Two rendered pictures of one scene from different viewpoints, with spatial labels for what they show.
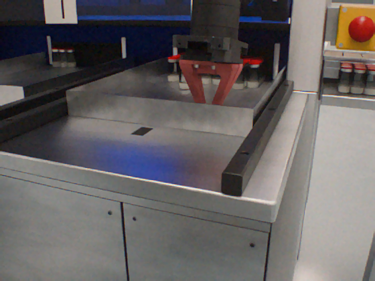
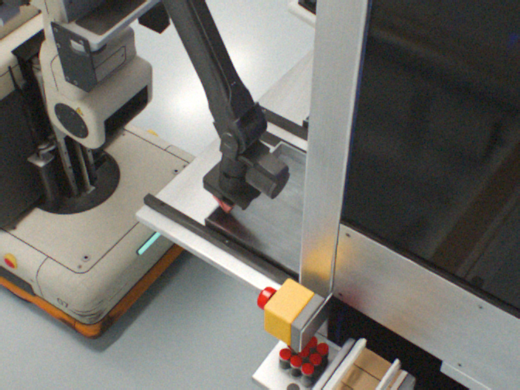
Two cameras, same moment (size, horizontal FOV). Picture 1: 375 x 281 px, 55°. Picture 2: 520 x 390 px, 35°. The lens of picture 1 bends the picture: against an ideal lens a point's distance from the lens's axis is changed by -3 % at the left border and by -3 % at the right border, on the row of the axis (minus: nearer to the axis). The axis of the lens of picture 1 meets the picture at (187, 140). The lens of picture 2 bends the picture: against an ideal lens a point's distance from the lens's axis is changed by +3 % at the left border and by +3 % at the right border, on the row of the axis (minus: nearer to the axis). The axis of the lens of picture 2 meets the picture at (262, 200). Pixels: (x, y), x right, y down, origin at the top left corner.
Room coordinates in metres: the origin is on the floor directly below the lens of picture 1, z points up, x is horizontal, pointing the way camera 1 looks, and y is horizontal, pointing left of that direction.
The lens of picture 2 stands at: (0.76, -0.98, 2.11)
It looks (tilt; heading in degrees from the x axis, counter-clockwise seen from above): 50 degrees down; 105
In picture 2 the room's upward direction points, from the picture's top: straight up
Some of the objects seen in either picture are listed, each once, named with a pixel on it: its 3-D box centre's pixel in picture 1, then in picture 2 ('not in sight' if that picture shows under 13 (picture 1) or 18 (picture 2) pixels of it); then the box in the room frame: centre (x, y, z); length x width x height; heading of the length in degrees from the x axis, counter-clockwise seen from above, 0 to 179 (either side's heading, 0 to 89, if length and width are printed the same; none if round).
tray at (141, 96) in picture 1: (195, 85); (313, 221); (0.61, -0.01, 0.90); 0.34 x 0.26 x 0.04; 159
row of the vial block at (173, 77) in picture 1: (211, 71); not in sight; (0.69, -0.05, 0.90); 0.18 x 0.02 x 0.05; 69
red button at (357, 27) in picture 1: (361, 29); (270, 299); (0.58, -0.27, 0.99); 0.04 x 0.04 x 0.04; 69
